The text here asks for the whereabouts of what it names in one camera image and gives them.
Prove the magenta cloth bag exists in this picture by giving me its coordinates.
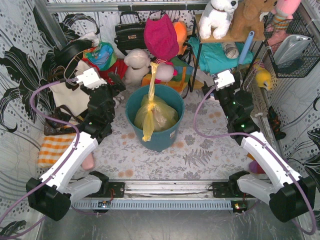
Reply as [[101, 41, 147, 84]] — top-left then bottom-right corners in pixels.
[[143, 14, 179, 60]]

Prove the brown teddy bear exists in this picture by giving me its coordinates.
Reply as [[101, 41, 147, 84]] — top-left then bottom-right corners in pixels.
[[230, 0, 278, 40]]

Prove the black leather handbag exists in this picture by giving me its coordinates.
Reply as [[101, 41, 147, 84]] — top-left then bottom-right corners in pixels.
[[114, 11, 147, 55]]

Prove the white plush dog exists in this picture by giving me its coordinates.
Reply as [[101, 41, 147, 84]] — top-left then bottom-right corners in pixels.
[[199, 0, 239, 40]]

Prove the orange plush toy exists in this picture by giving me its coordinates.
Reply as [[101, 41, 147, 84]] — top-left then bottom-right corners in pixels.
[[173, 21, 187, 55]]

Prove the rainbow striped cloth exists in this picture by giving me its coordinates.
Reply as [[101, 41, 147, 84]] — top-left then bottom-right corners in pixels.
[[141, 66, 191, 93]]

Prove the yellow plush duck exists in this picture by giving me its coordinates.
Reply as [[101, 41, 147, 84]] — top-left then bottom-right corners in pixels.
[[253, 61, 272, 91]]

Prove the teal folded cloth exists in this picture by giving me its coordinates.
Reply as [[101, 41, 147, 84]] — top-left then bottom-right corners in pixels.
[[188, 37, 254, 74]]

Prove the cream plush lamb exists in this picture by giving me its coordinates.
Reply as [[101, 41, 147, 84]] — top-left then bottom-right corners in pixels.
[[124, 48, 151, 85]]

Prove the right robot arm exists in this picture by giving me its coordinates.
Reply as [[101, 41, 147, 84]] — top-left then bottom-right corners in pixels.
[[210, 83, 316, 223]]

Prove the pink eyeglass case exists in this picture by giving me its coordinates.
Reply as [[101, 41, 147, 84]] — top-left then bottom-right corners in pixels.
[[81, 152, 95, 171]]

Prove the silver foil pouch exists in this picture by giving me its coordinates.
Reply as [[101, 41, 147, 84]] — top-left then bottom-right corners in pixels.
[[273, 34, 312, 65]]

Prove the wooden shelf rack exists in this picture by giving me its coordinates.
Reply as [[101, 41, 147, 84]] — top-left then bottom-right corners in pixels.
[[189, 14, 266, 92]]

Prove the brown patterned bag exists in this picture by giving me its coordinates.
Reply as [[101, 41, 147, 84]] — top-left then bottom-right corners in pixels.
[[44, 105, 83, 136]]

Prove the blue handled mop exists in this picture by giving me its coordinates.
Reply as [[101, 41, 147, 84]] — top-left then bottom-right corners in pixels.
[[235, 31, 255, 72]]

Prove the yellow trash bag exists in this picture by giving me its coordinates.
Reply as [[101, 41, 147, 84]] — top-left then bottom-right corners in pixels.
[[134, 62, 179, 142]]

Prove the red cloth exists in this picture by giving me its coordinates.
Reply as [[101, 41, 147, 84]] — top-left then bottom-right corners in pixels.
[[97, 59, 128, 85]]

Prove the orange checkered towel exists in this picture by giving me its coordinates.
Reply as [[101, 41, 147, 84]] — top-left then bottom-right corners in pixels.
[[37, 133, 76, 168]]

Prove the orange purple sock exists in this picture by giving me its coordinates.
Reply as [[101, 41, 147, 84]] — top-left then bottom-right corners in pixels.
[[247, 153, 265, 174]]

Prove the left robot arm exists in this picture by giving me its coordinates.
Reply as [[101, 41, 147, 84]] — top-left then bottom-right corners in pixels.
[[26, 72, 126, 221]]

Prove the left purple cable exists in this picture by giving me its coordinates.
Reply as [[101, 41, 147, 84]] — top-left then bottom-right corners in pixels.
[[0, 77, 83, 240]]

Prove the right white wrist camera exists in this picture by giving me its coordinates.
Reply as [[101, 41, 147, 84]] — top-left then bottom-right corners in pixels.
[[214, 69, 235, 91]]

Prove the purple cable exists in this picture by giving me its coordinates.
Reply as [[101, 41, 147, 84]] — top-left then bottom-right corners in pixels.
[[0, 77, 83, 240], [192, 83, 316, 236]]

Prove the colorful printed bag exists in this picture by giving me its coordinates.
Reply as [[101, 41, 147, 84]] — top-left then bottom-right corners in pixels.
[[82, 42, 117, 71]]

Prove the teal trash bin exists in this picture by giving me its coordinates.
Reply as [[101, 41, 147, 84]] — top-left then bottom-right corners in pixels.
[[125, 84, 185, 152]]

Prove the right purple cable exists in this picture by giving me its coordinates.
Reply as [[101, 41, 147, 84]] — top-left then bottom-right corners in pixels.
[[192, 83, 316, 236]]

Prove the black wire basket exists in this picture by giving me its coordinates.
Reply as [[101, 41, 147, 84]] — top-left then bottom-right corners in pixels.
[[264, 12, 320, 79]]

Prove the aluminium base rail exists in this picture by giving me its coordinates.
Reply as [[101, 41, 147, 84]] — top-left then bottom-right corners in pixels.
[[37, 178, 306, 211]]

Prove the cream canvas tote bag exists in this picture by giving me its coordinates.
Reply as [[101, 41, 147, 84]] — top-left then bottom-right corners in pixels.
[[47, 59, 101, 118]]

